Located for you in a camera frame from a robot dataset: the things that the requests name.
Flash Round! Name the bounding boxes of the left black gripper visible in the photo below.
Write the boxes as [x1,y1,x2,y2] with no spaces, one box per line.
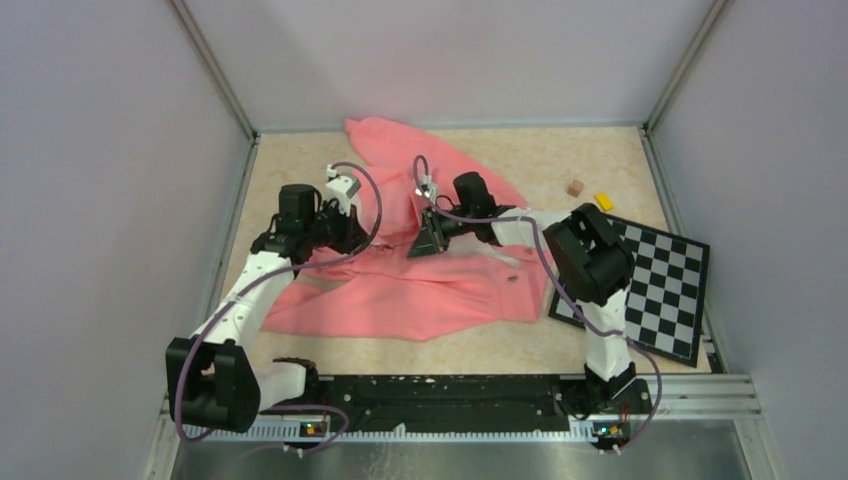
[304,198,369,255]

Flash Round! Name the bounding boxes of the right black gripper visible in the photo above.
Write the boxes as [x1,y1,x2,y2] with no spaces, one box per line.
[407,205,476,261]

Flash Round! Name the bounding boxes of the pink zip-up jacket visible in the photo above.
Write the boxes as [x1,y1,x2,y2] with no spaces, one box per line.
[263,117,549,341]

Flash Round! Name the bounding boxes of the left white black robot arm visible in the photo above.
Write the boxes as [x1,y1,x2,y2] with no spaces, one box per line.
[165,175,372,433]

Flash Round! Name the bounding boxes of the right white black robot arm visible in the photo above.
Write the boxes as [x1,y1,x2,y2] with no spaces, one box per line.
[408,172,636,420]

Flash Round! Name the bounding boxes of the small wooden cube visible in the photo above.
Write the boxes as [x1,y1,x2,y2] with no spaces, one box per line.
[566,179,585,198]

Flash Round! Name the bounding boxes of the small yellow block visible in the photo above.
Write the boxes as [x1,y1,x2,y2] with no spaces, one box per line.
[594,193,614,212]

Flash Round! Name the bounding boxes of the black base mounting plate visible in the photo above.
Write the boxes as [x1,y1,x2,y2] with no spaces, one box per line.
[282,374,652,433]

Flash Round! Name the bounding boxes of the black white checkerboard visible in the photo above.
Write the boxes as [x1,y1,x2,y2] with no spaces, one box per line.
[548,206,711,368]

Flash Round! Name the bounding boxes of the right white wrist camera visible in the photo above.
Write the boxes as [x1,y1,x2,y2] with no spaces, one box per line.
[415,174,439,206]

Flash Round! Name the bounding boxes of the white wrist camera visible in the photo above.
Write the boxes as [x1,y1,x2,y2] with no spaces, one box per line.
[325,165,361,217]
[415,174,439,206]

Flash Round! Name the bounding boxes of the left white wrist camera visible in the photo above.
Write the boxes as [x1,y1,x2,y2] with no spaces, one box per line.
[325,165,361,217]

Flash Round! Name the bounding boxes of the aluminium front rail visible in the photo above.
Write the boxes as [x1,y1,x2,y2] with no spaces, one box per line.
[176,374,761,451]

